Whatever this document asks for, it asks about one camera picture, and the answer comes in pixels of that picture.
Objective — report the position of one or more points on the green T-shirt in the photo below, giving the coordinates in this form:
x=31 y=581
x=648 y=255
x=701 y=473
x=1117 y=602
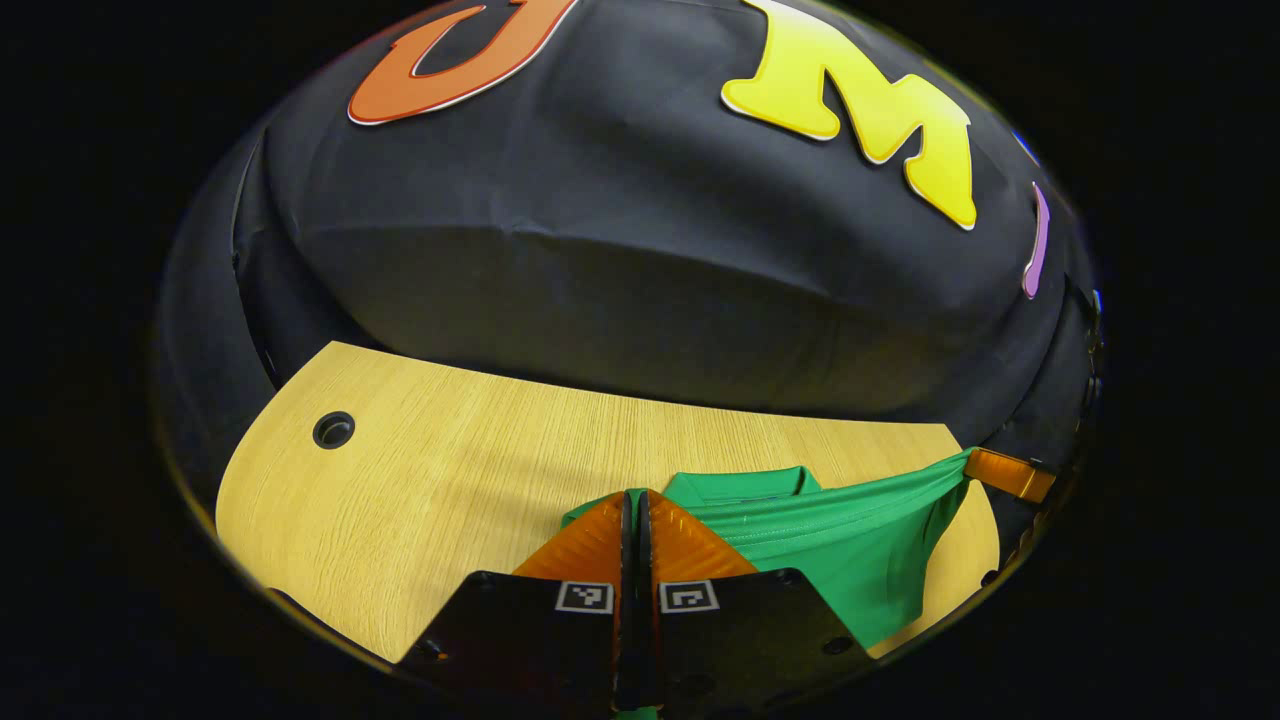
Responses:
x=850 y=550

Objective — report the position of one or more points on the black backdrop cloth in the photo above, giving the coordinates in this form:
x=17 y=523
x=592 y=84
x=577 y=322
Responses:
x=600 y=250

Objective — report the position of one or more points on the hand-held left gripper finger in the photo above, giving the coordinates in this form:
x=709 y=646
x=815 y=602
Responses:
x=625 y=640
x=648 y=640

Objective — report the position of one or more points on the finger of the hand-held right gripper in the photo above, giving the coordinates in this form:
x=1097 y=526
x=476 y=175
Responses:
x=1010 y=475

